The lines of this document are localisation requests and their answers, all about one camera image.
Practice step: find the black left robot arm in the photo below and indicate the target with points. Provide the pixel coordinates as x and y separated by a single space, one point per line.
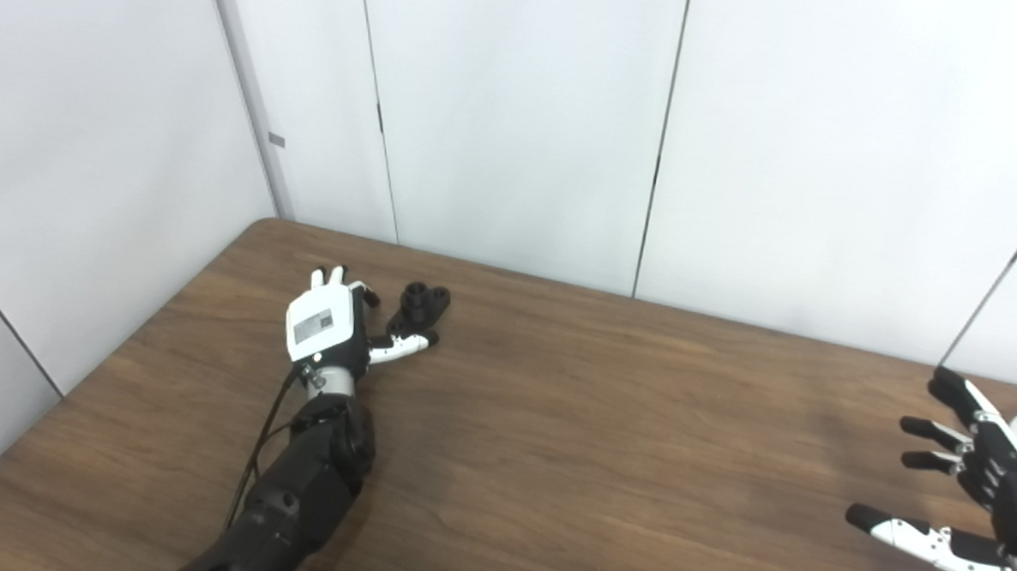
293 491

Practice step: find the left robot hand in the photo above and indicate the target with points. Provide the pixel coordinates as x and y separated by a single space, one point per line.
326 333

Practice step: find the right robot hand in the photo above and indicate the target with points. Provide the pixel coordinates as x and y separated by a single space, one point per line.
980 495

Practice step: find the black flanged holder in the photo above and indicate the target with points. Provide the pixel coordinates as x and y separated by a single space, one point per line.
417 309

